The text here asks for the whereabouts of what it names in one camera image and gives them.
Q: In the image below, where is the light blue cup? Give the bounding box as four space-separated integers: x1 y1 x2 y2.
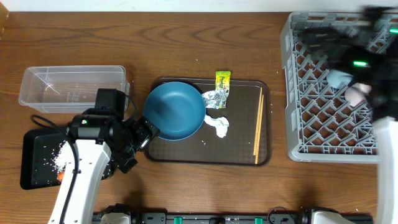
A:
326 70 353 89

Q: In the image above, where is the white cup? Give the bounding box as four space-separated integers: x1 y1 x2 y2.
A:
345 83 371 107

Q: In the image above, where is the dark blue plate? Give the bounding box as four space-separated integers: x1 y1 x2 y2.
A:
143 82 206 141

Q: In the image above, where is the white rice pile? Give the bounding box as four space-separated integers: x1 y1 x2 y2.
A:
42 141 72 182

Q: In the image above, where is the orange carrot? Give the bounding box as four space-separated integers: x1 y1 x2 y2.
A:
57 172 65 182

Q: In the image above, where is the white tissue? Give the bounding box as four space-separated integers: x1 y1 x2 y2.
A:
204 115 229 138

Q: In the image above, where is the green snack wrapper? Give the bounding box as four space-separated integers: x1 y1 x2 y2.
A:
202 71 231 109

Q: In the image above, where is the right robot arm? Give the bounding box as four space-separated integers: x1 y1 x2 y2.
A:
302 27 397 223

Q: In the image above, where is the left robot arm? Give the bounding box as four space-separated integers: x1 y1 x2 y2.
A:
49 114 159 223

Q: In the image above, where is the grey dishwasher rack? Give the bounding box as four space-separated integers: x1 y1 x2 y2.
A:
280 9 397 164

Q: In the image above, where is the black tray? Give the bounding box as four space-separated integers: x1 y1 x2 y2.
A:
19 127 113 190

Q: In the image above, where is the clear plastic bin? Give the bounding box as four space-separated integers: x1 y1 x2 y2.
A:
19 65 130 114

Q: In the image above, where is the brown serving tray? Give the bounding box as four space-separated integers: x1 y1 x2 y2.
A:
144 80 272 166

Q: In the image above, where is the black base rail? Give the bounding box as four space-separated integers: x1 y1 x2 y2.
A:
131 213 298 224

